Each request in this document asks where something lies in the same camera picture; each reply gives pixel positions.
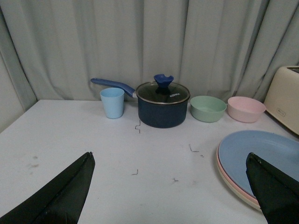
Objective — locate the green bowl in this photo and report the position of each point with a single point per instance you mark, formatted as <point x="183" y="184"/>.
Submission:
<point x="207" y="109"/>

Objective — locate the blue plate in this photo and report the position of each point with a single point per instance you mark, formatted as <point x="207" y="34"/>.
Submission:
<point x="279" y="151"/>

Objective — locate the pink bowl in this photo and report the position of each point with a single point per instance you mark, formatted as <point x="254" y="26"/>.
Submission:
<point x="244" y="109"/>

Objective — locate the dark blue saucepan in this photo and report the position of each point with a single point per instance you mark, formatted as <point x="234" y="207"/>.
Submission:
<point x="154" y="115"/>

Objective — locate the light blue cup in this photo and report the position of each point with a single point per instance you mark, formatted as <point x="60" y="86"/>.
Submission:
<point x="113" y="102"/>

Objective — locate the glass pot lid blue knob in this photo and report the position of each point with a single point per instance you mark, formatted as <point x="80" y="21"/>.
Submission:
<point x="163" y="91"/>

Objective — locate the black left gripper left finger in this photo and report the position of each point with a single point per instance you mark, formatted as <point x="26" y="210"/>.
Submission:
<point x="61" y="200"/>

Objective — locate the grey curtain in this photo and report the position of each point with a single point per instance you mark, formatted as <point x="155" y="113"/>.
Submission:
<point x="50" y="49"/>

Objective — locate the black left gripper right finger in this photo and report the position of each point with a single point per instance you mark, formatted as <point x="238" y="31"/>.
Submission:
<point x="276" y="192"/>

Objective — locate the cream toaster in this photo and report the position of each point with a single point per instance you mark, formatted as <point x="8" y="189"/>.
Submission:
<point x="282" y="99"/>

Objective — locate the pink plate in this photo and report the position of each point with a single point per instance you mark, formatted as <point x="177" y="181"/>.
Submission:
<point x="244" y="194"/>

